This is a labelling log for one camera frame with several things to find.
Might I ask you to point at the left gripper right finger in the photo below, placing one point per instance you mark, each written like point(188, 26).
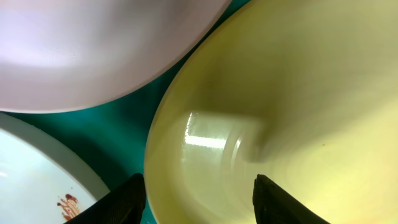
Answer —
point(273, 205)

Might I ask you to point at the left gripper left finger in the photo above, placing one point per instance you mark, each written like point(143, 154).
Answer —
point(123, 205)

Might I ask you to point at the yellow plate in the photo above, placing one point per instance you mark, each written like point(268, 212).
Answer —
point(304, 92)

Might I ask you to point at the teal plastic tray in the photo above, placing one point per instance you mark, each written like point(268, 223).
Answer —
point(111, 137)

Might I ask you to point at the white plate front with stain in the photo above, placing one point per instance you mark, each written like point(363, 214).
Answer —
point(42, 181)

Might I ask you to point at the white plate rear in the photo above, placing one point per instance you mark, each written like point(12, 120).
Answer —
point(67, 55)

